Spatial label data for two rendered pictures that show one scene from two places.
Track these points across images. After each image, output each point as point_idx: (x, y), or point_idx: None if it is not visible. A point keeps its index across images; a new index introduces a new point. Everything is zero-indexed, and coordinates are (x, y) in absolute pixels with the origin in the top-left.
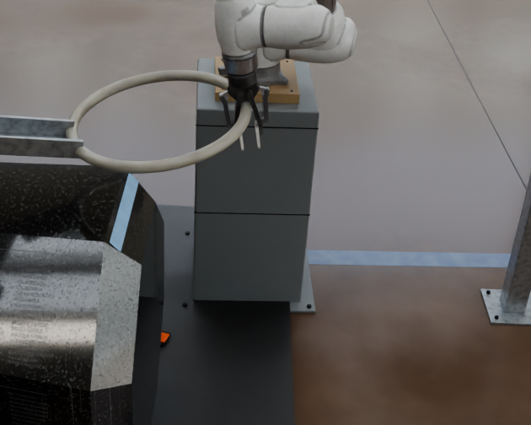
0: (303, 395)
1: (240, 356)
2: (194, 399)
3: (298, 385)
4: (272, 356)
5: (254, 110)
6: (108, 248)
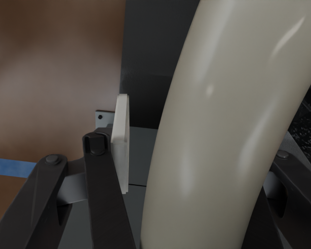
0: (117, 3)
1: (168, 58)
2: None
3: (119, 18)
4: (139, 56)
5: (119, 221)
6: None
